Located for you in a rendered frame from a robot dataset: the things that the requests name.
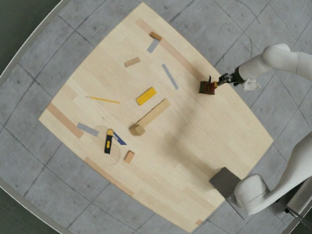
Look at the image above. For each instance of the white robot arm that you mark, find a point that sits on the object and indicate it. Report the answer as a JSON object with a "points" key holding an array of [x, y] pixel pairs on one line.
{"points": [[252, 193]]}

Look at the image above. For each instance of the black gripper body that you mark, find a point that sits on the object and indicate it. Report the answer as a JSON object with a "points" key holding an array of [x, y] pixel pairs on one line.
{"points": [[236, 76]]}

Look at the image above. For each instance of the grey flat bar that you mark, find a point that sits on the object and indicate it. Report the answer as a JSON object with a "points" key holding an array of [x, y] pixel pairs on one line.
{"points": [[88, 129], [170, 76]]}

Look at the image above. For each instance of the yellow rectangular block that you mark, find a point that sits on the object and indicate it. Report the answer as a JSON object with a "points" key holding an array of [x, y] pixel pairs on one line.
{"points": [[146, 96]]}

